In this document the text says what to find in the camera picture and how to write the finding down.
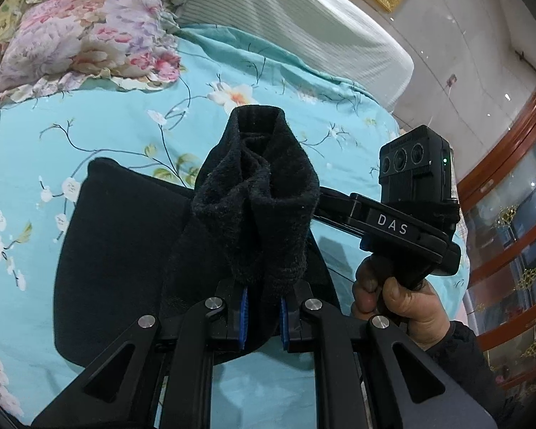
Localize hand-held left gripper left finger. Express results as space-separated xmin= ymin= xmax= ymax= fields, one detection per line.
xmin=31 ymin=283 xmax=251 ymax=429

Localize person's right forearm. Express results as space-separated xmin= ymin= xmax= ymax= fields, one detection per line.
xmin=438 ymin=319 xmax=519 ymax=429

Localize wooden glass cabinet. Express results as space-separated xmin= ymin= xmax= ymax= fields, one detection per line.
xmin=456 ymin=86 xmax=536 ymax=394

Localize striped padded headboard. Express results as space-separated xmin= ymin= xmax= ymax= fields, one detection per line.
xmin=27 ymin=0 xmax=415 ymax=112

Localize teal floral bedsheet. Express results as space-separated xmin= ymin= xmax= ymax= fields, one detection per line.
xmin=0 ymin=24 xmax=467 ymax=427

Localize yellow printed pillow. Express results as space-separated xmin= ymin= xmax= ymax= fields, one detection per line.
xmin=0 ymin=0 xmax=30 ymax=74

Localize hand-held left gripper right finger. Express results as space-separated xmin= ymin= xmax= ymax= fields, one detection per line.
xmin=279 ymin=283 xmax=496 ymax=429

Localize black pants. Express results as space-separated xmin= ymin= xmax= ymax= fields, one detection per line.
xmin=54 ymin=106 xmax=340 ymax=363

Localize pink floral pillow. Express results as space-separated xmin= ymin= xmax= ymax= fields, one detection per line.
xmin=0 ymin=0 xmax=194 ymax=114

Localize person's right hand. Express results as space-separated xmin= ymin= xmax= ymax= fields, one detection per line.
xmin=351 ymin=257 xmax=452 ymax=351

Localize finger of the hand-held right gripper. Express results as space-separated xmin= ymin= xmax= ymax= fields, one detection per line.
xmin=315 ymin=187 xmax=354 ymax=228

